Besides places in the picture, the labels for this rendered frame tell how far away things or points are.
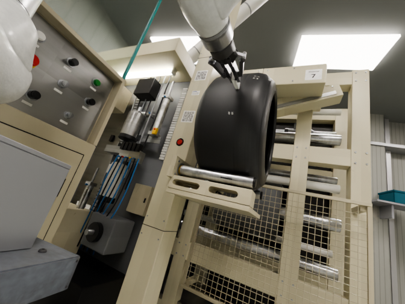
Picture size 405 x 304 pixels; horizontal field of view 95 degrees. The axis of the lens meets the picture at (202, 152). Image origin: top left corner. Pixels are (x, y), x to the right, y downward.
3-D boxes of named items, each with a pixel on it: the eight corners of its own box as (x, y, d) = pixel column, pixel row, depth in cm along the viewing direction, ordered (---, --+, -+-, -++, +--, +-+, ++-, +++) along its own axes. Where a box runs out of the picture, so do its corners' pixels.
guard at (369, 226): (179, 286, 110) (208, 174, 131) (181, 286, 112) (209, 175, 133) (375, 384, 72) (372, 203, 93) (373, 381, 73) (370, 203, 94)
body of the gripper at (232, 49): (235, 26, 52) (242, 50, 60) (208, 31, 56) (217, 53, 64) (231, 49, 51) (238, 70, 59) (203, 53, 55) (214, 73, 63)
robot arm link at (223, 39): (199, 12, 51) (208, 30, 56) (193, 41, 50) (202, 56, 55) (231, 5, 47) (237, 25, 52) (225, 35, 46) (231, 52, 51)
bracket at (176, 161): (165, 175, 81) (172, 154, 84) (199, 192, 115) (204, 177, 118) (172, 177, 80) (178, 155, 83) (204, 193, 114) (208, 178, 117)
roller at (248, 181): (181, 174, 89) (176, 174, 85) (182, 164, 89) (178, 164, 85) (256, 188, 74) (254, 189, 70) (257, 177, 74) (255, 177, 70)
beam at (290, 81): (227, 86, 136) (231, 70, 140) (235, 107, 157) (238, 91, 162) (326, 81, 109) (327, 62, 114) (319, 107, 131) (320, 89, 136)
